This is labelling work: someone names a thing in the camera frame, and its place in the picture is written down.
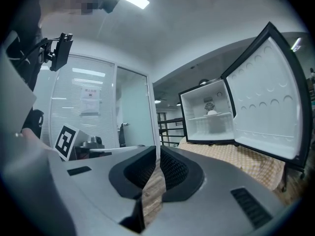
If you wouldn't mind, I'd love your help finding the frosted glass door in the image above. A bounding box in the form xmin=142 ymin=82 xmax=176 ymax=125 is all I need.
xmin=115 ymin=66 xmax=156 ymax=148

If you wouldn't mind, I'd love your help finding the black chest-mounted device box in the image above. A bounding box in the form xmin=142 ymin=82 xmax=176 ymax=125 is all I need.
xmin=38 ymin=32 xmax=74 ymax=72

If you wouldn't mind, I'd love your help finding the small ceiling light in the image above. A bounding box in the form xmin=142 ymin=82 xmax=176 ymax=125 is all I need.
xmin=291 ymin=37 xmax=303 ymax=53

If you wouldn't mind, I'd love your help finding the black head-worn camera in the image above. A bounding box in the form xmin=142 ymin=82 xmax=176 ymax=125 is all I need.
xmin=99 ymin=0 xmax=122 ymax=14

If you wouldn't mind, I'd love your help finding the black office chair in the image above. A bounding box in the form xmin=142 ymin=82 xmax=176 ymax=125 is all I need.
xmin=118 ymin=122 xmax=130 ymax=148

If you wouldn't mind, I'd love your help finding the person's black clothing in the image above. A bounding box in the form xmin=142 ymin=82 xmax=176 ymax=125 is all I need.
xmin=4 ymin=0 xmax=50 ymax=140

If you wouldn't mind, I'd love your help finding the black fridge with white interior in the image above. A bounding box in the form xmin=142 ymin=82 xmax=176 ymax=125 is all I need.
xmin=178 ymin=21 xmax=314 ymax=175

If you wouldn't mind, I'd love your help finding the yellow checked tablecloth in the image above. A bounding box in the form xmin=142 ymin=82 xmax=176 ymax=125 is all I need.
xmin=177 ymin=136 xmax=286 ymax=191

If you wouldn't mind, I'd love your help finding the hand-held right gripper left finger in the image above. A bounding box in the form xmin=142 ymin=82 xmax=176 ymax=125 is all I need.
xmin=48 ymin=145 xmax=158 ymax=236

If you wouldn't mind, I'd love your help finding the black metal railing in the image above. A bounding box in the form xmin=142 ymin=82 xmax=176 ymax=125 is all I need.
xmin=157 ymin=118 xmax=186 ymax=148

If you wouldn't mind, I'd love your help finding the paper notice sheet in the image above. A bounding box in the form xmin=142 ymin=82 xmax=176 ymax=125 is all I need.
xmin=80 ymin=87 xmax=101 ymax=116

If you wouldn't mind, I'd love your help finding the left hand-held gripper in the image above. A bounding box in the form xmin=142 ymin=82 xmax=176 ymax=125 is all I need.
xmin=54 ymin=123 xmax=112 ymax=162

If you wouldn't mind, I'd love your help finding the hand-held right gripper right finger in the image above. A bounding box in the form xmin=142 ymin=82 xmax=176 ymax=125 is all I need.
xmin=144 ymin=145 xmax=300 ymax=236

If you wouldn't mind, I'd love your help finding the person's left forearm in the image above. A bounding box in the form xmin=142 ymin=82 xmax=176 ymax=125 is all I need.
xmin=21 ymin=127 xmax=56 ymax=152

